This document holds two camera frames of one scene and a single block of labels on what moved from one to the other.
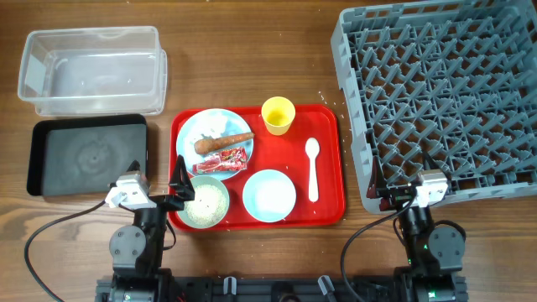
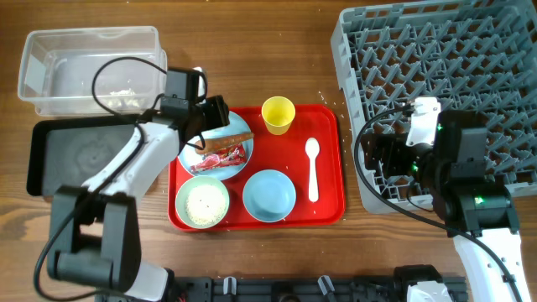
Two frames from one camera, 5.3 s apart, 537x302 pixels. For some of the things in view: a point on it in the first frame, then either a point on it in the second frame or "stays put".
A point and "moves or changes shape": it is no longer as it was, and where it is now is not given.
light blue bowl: (269, 195) stays put
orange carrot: (207, 146) stays put
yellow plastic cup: (278, 113) stays put
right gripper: (377, 190) to (393, 144)
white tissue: (212, 126) moves or changes shape
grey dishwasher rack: (448, 85) stays put
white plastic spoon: (312, 150) stays put
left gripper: (180, 188) to (216, 112)
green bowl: (210, 205) stays put
